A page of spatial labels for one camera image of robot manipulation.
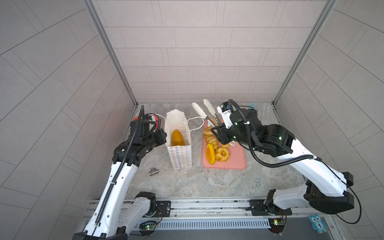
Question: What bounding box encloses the white paper bag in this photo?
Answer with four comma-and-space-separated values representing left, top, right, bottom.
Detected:
164, 110, 204, 170

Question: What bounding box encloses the long baguette bread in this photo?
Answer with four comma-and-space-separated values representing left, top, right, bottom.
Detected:
172, 130, 186, 146

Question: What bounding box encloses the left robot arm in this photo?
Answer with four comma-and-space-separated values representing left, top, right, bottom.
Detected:
73, 107, 167, 240

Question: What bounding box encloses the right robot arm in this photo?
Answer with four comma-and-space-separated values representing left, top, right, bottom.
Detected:
192, 99, 360, 219

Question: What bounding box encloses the ridged spiral bread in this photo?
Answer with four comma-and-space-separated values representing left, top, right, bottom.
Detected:
221, 143, 231, 148

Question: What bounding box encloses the small ridged bread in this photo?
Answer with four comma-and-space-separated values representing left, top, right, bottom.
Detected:
205, 135, 219, 151

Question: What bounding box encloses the orange oval bread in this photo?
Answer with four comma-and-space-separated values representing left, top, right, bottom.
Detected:
206, 144, 216, 165

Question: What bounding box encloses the pink tray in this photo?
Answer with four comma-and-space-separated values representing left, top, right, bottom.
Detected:
202, 135, 246, 170

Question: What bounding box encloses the small metal fitting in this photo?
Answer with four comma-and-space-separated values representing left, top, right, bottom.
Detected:
149, 168, 159, 176

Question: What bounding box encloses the blue owl number tag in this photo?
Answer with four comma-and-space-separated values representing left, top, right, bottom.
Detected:
308, 215, 327, 234

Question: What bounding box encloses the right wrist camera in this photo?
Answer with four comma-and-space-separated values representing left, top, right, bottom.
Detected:
217, 102, 233, 129

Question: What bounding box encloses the braided ring bread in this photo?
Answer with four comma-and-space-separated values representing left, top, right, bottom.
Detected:
203, 127, 213, 136

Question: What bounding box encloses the bundt ring bread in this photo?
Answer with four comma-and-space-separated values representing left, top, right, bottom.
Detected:
215, 147, 230, 163

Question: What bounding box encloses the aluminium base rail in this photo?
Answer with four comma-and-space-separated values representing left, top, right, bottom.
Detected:
80, 192, 323, 238

